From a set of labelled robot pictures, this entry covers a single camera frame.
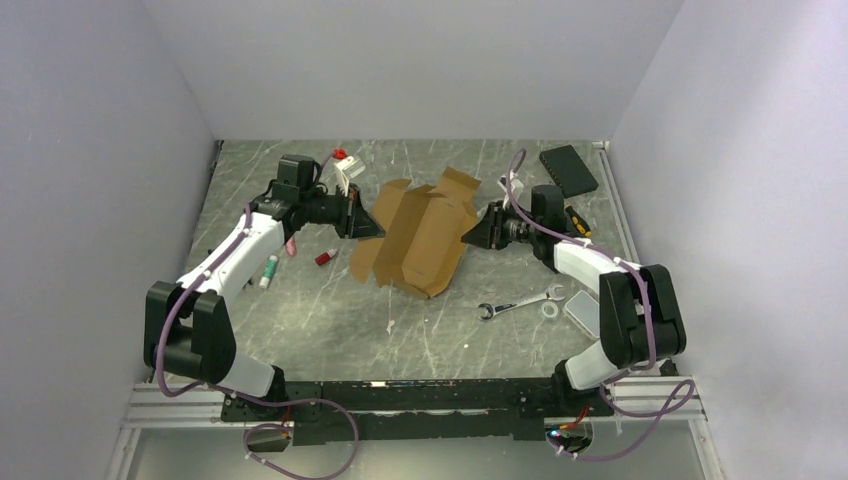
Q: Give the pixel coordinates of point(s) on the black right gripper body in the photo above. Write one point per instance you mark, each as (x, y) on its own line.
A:
(509, 227)

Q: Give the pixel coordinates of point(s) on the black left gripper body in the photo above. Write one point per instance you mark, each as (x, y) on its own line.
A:
(333, 209)

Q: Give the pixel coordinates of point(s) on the red small bottle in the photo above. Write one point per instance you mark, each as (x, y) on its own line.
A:
(326, 257)

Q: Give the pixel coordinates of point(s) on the brown cardboard paper box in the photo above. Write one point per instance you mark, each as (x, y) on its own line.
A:
(421, 249)

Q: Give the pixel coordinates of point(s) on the pink tube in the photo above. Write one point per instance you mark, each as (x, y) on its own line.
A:
(290, 247)

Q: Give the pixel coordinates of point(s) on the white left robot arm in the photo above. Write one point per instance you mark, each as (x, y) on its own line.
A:
(189, 340)

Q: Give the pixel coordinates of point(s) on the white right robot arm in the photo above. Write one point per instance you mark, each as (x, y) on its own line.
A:
(639, 316)

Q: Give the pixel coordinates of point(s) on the black flat box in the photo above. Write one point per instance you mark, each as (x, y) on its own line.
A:
(568, 171)

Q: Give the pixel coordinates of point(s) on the yellow black screwdriver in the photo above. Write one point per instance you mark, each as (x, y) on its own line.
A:
(578, 222)

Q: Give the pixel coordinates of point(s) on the silver combination wrench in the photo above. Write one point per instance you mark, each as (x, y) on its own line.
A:
(554, 293)

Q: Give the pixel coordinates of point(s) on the clear tape roll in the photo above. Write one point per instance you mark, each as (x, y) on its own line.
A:
(549, 309)

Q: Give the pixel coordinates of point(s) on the green white tube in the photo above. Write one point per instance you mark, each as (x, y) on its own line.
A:
(268, 271)

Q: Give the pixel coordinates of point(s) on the clear plastic lid case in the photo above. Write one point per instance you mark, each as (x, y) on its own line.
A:
(585, 311)

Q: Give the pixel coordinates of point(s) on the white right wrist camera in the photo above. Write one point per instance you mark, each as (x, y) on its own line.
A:
(512, 187)

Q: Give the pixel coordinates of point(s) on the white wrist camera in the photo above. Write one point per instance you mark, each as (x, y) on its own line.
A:
(346, 168)
(512, 187)

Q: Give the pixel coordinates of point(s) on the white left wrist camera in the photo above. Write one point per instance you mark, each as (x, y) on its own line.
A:
(346, 168)

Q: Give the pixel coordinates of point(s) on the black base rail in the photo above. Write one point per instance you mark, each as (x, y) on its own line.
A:
(335, 411)

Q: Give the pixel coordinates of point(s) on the aluminium frame rail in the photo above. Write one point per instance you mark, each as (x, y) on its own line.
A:
(631, 400)

